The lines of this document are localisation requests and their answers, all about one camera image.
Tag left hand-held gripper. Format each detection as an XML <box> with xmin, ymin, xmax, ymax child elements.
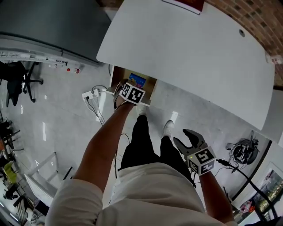
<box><xmin>119</xmin><ymin>81</ymin><xmax>146</xmax><ymax>105</ymax></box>

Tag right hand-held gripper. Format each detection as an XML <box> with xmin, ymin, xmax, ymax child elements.
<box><xmin>173</xmin><ymin>128</ymin><xmax>217</xmax><ymax>177</ymax></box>

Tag blue packet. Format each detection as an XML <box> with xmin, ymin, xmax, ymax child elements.
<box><xmin>128</xmin><ymin>73</ymin><xmax>147</xmax><ymax>88</ymax></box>

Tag white wooden drawer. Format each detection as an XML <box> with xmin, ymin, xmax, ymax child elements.
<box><xmin>105</xmin><ymin>65</ymin><xmax>158</xmax><ymax>108</ymax></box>

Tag person's right forearm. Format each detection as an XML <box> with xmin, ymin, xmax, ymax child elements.
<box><xmin>198</xmin><ymin>170</ymin><xmax>235</xmax><ymax>224</ymax></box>

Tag person's left forearm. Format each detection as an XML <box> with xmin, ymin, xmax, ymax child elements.
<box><xmin>72</xmin><ymin>102</ymin><xmax>137</xmax><ymax>193</ymax></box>

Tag person's left hand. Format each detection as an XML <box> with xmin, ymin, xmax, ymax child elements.
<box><xmin>114</xmin><ymin>95</ymin><xmax>127</xmax><ymax>109</ymax></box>

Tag person's white shoe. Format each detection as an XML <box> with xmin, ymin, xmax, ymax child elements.
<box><xmin>135</xmin><ymin>103</ymin><xmax>148</xmax><ymax>117</ymax></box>
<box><xmin>162</xmin><ymin>120</ymin><xmax>175</xmax><ymax>138</ymax></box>

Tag white power strip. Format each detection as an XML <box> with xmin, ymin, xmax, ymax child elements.
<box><xmin>81</xmin><ymin>89</ymin><xmax>101</xmax><ymax>101</ymax></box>

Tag person's black trousers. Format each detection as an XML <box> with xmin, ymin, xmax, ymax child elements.
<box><xmin>119</xmin><ymin>114</ymin><xmax>196</xmax><ymax>188</ymax></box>

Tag white desk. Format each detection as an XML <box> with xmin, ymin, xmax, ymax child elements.
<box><xmin>96</xmin><ymin>0</ymin><xmax>276</xmax><ymax>131</ymax></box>

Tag person's white shirt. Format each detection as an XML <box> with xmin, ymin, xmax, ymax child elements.
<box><xmin>45</xmin><ymin>162</ymin><xmax>239</xmax><ymax>226</ymax></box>

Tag framed picture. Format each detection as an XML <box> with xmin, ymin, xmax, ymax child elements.
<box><xmin>251</xmin><ymin>162</ymin><xmax>283</xmax><ymax>222</ymax></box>

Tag dark red book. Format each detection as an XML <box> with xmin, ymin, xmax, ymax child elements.
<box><xmin>162</xmin><ymin>0</ymin><xmax>206</xmax><ymax>15</ymax></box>

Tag grey tall cabinet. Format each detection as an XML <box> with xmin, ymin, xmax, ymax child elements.
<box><xmin>0</xmin><ymin>0</ymin><xmax>112</xmax><ymax>67</ymax></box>

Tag white metal shelving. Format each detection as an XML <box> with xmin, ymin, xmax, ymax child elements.
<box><xmin>0</xmin><ymin>36</ymin><xmax>86</xmax><ymax>75</ymax></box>

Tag black office chair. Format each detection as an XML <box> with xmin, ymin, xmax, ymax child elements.
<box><xmin>0</xmin><ymin>61</ymin><xmax>44</xmax><ymax>108</ymax></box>

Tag clear plastic water bottle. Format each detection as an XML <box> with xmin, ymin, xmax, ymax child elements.
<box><xmin>266</xmin><ymin>54</ymin><xmax>283</xmax><ymax>65</ymax></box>

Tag white table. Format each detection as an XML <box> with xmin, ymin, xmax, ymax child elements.
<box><xmin>23</xmin><ymin>151</ymin><xmax>74</xmax><ymax>207</ymax></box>

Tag black floor cable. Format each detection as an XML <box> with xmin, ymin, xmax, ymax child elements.
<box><xmin>85</xmin><ymin>98</ymin><xmax>107</xmax><ymax>126</ymax></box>

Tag black cable tangle device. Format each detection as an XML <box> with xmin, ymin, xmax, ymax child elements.
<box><xmin>226</xmin><ymin>130</ymin><xmax>261</xmax><ymax>166</ymax></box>

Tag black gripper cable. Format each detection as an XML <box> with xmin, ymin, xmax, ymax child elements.
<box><xmin>216</xmin><ymin>158</ymin><xmax>279</xmax><ymax>220</ymax></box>

